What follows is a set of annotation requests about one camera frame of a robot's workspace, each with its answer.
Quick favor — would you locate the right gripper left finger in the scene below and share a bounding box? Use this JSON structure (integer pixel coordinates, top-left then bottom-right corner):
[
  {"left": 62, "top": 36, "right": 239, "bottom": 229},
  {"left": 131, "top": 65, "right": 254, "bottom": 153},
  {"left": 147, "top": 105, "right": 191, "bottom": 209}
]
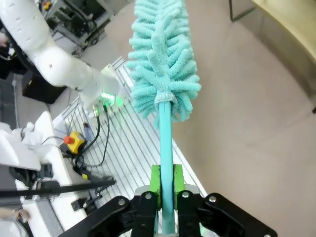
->
[{"left": 58, "top": 164, "right": 163, "bottom": 237}]

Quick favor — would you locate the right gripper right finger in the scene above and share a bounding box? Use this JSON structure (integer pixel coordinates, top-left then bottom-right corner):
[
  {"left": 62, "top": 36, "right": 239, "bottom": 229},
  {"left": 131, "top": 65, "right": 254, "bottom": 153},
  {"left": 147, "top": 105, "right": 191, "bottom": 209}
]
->
[{"left": 172, "top": 163, "right": 279, "bottom": 237}]

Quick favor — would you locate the teal microfiber duster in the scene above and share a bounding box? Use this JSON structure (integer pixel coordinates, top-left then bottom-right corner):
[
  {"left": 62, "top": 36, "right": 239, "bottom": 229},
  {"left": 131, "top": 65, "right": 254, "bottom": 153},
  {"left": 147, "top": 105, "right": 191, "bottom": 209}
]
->
[{"left": 124, "top": 0, "right": 202, "bottom": 235}]

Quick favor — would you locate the long black rod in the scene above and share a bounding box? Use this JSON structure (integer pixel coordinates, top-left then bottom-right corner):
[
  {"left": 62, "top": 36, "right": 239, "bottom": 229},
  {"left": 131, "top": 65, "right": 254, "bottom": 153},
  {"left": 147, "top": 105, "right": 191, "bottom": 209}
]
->
[{"left": 0, "top": 177, "right": 117, "bottom": 199}]

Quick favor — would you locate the small clear bottle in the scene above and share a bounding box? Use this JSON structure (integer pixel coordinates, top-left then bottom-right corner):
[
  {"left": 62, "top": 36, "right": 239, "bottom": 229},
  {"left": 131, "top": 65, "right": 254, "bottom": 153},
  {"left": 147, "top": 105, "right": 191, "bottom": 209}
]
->
[{"left": 83, "top": 122, "right": 94, "bottom": 140}]

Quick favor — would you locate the yellow emergency stop button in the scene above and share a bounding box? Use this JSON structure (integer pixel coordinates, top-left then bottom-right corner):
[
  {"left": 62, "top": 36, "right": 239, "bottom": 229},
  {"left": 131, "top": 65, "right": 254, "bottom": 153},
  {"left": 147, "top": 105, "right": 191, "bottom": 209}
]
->
[{"left": 60, "top": 130, "right": 86, "bottom": 156}]

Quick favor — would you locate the black box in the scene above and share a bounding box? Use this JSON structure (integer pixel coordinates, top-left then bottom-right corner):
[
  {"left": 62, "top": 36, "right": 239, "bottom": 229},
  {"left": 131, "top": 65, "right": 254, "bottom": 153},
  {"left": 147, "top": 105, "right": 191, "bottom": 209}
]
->
[{"left": 21, "top": 70, "right": 68, "bottom": 105}]

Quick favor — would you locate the metal equipment rack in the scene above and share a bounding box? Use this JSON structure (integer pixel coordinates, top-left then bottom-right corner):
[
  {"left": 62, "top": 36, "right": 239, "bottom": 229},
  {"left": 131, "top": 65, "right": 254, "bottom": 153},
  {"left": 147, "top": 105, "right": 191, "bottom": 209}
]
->
[{"left": 40, "top": 0, "right": 112, "bottom": 54}]

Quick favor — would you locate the black cable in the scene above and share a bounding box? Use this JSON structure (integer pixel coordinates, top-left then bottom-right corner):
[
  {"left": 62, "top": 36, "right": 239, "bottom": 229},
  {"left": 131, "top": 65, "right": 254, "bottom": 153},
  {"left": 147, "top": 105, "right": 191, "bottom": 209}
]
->
[
  {"left": 74, "top": 105, "right": 112, "bottom": 169},
  {"left": 81, "top": 115, "right": 102, "bottom": 154}
]

